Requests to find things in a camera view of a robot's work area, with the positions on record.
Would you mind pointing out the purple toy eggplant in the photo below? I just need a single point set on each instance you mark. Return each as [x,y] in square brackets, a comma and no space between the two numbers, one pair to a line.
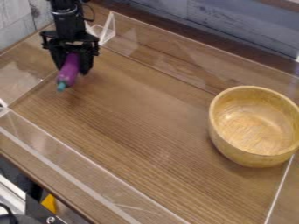
[68,72]

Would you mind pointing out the yellow object under table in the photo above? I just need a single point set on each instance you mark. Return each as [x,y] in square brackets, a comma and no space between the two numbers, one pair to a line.
[49,203]

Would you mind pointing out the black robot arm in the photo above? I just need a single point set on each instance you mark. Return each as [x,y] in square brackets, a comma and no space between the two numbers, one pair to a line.
[68,18]

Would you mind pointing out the brown wooden bowl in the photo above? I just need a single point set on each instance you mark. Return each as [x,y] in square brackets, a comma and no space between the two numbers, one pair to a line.
[253,126]

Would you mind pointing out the clear acrylic wall enclosure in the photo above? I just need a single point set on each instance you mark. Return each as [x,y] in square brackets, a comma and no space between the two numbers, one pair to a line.
[118,146]

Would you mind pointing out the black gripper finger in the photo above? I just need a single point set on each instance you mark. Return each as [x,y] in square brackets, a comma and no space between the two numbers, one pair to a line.
[58,56]
[85,60]

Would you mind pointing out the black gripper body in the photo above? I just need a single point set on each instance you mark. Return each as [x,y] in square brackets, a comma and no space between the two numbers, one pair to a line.
[60,46]

